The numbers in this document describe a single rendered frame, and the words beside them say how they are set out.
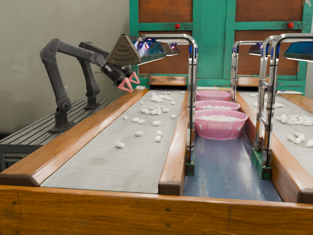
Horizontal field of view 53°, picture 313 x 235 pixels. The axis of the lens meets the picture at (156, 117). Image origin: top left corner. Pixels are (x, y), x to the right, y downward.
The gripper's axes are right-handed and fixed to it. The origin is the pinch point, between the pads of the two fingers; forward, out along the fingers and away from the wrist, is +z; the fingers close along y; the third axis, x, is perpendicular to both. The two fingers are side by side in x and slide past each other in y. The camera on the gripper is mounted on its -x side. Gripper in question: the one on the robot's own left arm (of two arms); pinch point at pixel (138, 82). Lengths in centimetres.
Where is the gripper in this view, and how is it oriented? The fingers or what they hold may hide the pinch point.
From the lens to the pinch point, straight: 206.9
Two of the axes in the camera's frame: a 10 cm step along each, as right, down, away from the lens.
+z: 7.6, 6.5, 0.4
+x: -6.4, 7.3, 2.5
